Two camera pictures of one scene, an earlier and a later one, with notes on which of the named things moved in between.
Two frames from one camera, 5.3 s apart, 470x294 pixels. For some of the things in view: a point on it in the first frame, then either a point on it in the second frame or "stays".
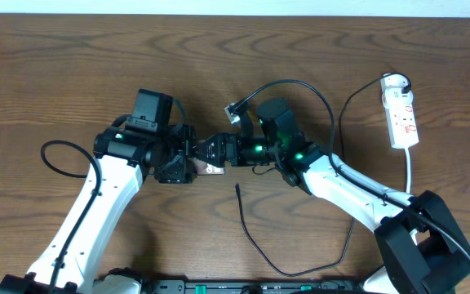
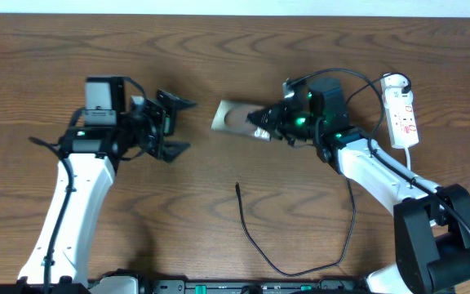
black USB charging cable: [239, 200] -> [376, 92]
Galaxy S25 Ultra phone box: [202, 168] -> [232, 118]
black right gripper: [232, 139] -> [274, 123]
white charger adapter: [393, 96] stays
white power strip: [401, 121] stays
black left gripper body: [173, 166] -> [161, 120]
